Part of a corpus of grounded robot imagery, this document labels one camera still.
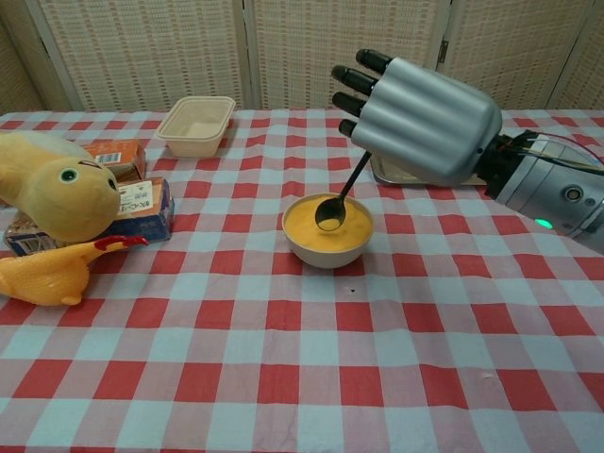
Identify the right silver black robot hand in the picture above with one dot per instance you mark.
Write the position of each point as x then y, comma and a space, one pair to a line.
424, 122

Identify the black spoon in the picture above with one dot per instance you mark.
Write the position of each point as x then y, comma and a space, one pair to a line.
330, 212

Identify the metal tray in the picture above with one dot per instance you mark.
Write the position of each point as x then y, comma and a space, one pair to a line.
391, 177

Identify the off-white round bowl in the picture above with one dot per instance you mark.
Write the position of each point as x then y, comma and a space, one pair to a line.
325, 258

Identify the beige plastic container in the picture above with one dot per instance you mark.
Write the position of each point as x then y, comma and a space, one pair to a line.
193, 144

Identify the metal screen hinge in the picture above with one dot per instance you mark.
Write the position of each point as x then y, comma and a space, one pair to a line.
443, 52

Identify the red white checkered tablecloth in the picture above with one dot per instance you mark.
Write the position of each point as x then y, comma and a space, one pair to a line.
302, 377

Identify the woven beige folding screen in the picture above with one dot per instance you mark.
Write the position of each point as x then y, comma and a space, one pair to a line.
141, 47

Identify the orange and blue carton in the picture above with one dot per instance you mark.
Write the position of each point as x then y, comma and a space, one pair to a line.
146, 222

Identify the small orange cardboard box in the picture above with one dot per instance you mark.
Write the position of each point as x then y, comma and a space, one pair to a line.
122, 153

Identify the yellow plush toy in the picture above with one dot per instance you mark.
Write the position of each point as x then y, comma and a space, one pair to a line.
71, 203

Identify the yellow rubber chicken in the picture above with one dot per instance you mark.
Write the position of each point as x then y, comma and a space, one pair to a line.
42, 278

